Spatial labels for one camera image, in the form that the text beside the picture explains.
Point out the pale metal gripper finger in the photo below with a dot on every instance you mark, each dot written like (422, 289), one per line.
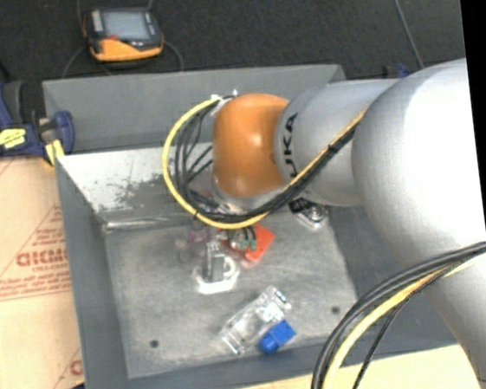
(207, 263)
(221, 267)

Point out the grey metal bin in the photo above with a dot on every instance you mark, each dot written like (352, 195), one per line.
(160, 312)

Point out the orange-red flat block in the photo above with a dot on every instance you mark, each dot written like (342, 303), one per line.
(262, 241)

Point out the brown cardboard board red print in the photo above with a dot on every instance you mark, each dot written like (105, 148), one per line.
(29, 309)

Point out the clear plastic bottle blue cap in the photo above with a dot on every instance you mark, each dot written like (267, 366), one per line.
(253, 321)

